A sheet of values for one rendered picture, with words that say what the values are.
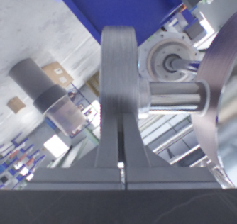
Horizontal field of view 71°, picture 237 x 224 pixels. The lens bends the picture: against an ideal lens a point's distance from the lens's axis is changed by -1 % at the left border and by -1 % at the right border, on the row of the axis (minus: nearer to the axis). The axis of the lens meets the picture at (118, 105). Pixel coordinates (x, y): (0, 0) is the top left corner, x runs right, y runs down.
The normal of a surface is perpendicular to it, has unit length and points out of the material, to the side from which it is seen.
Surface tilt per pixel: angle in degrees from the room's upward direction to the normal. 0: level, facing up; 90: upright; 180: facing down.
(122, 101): 95
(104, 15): 90
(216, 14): 90
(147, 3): 90
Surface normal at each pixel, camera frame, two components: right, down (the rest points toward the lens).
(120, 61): 0.02, -0.31
